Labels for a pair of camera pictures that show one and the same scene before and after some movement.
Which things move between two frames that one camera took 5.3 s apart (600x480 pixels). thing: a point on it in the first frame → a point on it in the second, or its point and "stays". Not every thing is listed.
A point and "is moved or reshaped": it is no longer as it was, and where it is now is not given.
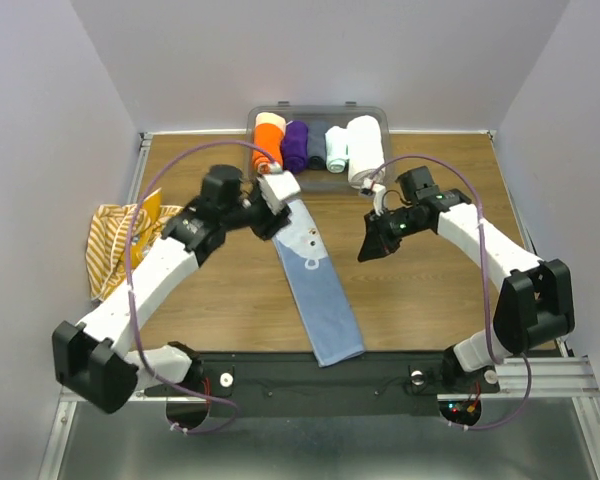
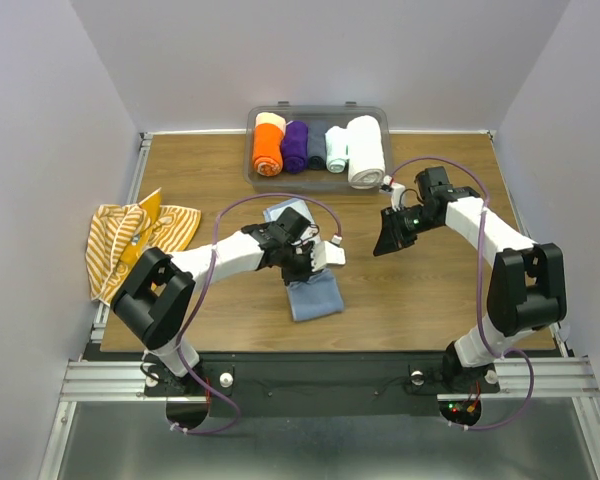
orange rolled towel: [268, 133] stays
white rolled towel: [365, 148] stays
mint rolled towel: [336, 149] stays
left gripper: [269, 232] → [304, 274]
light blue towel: [317, 292] is moved or reshaped
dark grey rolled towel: [316, 144] stays
